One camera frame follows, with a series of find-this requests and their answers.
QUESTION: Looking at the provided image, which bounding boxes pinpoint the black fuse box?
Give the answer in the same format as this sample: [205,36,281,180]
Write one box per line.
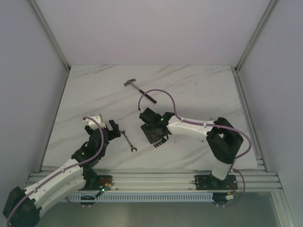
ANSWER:
[153,138,167,148]

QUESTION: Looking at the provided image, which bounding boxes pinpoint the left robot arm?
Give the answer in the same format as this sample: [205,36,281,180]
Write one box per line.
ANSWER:
[2,117,121,227]

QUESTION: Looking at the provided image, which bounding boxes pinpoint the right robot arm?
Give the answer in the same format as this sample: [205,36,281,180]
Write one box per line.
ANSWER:
[139,108,243,190]

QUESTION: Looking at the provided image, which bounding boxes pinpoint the silver wrench centre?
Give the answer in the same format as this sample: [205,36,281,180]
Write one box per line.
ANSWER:
[120,130,137,153]

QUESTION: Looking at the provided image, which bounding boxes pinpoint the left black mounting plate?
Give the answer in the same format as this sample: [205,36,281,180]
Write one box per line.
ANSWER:
[81,175,113,191]

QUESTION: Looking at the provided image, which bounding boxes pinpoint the black mounting plate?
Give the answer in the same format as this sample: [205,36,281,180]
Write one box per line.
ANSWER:
[192,175,238,191]
[81,175,113,191]

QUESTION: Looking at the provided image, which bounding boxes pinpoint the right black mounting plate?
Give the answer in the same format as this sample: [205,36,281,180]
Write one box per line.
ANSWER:
[192,175,238,191]

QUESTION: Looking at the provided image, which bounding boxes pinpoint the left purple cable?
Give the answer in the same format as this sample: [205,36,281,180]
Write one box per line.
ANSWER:
[6,115,105,227]

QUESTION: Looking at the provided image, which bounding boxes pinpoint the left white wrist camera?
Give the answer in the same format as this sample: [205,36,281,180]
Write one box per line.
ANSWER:
[82,113,106,130]

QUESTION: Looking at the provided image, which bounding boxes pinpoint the claw hammer black handle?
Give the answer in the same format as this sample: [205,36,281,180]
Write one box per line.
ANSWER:
[124,79,157,104]

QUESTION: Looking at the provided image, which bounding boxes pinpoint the aluminium rail base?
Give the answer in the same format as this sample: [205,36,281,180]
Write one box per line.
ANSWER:
[27,165,283,192]

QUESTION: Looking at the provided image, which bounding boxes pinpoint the grey slotted cable duct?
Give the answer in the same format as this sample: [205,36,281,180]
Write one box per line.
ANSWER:
[66,192,263,203]

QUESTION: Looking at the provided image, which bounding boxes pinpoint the right aluminium frame post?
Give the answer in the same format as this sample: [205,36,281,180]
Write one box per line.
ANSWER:
[235,0,279,73]

